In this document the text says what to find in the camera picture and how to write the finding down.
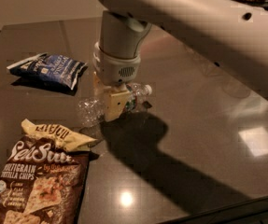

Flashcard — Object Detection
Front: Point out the blue chip bag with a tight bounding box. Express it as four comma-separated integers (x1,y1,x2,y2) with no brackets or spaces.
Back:
7,52,86,91

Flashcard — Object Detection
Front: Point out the clear plastic water bottle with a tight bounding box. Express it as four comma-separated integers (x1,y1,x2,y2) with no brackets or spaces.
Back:
78,83,153,128

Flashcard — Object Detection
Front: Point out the brown tortilla chip bag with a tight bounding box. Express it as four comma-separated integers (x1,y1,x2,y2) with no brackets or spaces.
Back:
0,119,96,224

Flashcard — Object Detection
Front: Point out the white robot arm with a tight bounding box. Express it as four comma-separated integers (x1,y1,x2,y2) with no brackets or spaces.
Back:
93,0,268,121

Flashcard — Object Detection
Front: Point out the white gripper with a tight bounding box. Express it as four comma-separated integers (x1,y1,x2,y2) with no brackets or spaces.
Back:
93,42,141,122

